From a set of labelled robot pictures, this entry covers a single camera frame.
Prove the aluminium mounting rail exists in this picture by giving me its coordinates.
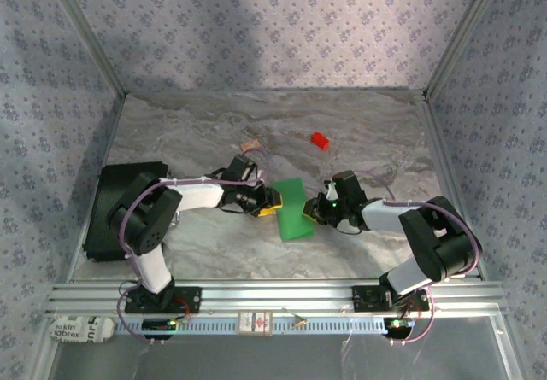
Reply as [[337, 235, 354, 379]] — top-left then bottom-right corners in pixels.
[[44, 280, 508, 316]]

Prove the aluminium corner post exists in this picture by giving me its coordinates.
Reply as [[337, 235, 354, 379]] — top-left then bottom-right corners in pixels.
[[42, 0, 129, 99], [422, 0, 509, 102]]

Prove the black left controller board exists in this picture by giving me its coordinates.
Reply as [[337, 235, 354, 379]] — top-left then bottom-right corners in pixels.
[[141, 318, 179, 341]]

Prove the black right controller board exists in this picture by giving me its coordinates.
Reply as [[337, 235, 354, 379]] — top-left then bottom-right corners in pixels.
[[383, 316, 416, 340]]

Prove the small card with red logo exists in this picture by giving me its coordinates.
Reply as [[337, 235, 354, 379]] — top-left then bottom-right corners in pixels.
[[237, 310, 274, 337]]

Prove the aluminium side rail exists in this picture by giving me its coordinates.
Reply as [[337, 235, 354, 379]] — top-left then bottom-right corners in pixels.
[[421, 91, 491, 282], [63, 93, 127, 283]]

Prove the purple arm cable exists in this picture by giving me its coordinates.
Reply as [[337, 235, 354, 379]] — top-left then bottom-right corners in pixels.
[[115, 148, 271, 347], [356, 169, 483, 348]]

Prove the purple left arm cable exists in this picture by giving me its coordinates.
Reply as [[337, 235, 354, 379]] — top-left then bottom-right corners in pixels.
[[115, 148, 271, 347]]

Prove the grey panel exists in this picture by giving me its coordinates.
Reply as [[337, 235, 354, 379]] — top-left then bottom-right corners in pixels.
[[50, 337, 516, 380]]

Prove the black case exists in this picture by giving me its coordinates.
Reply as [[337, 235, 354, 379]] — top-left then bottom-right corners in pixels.
[[83, 161, 172, 264]]

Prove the white slotted cable duct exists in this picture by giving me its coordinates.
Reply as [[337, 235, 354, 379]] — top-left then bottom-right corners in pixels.
[[111, 314, 391, 336]]

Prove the black controller board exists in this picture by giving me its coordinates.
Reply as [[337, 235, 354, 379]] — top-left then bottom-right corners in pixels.
[[383, 316, 416, 340], [141, 318, 179, 341]]

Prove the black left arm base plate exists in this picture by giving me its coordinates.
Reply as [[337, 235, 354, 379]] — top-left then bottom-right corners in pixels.
[[124, 285, 203, 315]]

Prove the brass clip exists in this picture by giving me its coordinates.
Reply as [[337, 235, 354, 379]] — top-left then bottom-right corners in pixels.
[[281, 307, 308, 334]]

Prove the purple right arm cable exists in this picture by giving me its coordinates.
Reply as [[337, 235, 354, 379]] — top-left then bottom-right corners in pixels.
[[356, 169, 483, 348]]

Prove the green paper sheet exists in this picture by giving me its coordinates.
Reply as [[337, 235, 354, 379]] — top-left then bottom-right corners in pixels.
[[273, 177, 316, 242]]

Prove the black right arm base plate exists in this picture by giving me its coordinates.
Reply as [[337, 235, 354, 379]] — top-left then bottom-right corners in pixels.
[[351, 284, 431, 313]]

